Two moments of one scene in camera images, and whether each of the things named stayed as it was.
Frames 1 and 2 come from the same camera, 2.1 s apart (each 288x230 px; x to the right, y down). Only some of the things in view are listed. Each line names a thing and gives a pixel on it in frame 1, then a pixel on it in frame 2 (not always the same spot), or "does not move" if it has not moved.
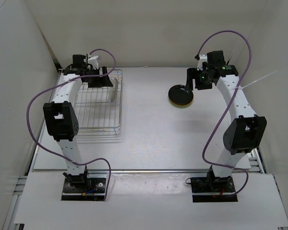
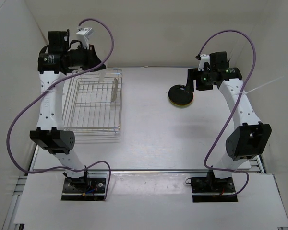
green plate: x=180 y=107 does not move
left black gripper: x=102 y=81 -> x=92 y=59
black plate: x=177 y=94 does not move
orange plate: x=182 y=105 does not move
